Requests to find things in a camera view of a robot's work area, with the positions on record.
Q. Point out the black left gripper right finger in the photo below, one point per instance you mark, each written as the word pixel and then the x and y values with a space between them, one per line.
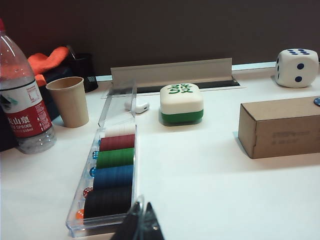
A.
pixel 152 225

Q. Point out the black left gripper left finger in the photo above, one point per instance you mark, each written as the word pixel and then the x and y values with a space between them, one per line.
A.
pixel 130 225

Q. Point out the black chip stack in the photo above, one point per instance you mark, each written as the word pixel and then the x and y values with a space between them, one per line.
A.
pixel 108 202

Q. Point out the blue chip stack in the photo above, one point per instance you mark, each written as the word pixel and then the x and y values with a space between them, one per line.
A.
pixel 113 177

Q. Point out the green chip stack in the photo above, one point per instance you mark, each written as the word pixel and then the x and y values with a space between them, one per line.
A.
pixel 116 157

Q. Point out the red chip stack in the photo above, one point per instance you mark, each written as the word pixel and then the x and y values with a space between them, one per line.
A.
pixel 118 142

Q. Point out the white chip stack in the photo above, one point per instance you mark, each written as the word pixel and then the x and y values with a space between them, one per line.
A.
pixel 121 130

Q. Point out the clear acrylic chip tray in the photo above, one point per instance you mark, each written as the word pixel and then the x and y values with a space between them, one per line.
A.
pixel 120 102

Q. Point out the brown cardboard box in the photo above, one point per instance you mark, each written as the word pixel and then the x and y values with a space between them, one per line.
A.
pixel 282 130

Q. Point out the blue poker chip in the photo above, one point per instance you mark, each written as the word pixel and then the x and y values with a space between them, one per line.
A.
pixel 317 101

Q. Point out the small orange die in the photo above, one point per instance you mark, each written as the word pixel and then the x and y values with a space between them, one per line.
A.
pixel 79 214

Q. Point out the small red die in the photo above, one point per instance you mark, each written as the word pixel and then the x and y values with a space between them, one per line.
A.
pixel 86 192

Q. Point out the small blue die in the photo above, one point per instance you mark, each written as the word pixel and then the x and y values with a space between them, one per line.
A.
pixel 94 155
pixel 92 171

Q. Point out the white earbuds case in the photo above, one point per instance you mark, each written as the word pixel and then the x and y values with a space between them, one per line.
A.
pixel 141 107

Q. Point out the beige paper cup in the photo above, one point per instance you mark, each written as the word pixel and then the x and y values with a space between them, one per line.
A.
pixel 68 102

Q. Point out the red-label water bottle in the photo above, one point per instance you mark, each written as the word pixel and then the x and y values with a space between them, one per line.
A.
pixel 25 100

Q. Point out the black mesh pen holder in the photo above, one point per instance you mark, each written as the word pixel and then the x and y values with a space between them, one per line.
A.
pixel 85 67

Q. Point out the orange cloth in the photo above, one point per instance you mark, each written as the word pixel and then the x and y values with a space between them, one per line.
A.
pixel 50 60

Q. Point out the wide gray desk divider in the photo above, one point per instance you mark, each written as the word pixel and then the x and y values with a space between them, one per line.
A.
pixel 160 32

